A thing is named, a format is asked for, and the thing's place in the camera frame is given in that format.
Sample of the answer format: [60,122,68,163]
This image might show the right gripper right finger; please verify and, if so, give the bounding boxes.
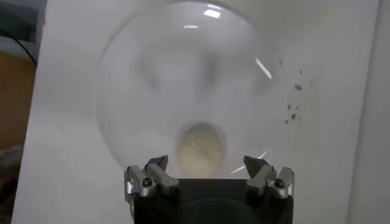
[243,155,296,200]

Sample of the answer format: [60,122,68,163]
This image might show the white round plate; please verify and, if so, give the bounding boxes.
[96,0,283,180]

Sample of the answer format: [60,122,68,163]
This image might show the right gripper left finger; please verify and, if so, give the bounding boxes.
[124,155,180,202]

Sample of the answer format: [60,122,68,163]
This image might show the dark crumb specks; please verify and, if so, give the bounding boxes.
[278,59,305,125]

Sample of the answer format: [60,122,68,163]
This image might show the black power cable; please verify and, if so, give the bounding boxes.
[0,29,39,66]

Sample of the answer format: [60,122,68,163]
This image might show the white steamed baozi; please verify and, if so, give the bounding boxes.
[175,121,228,180]

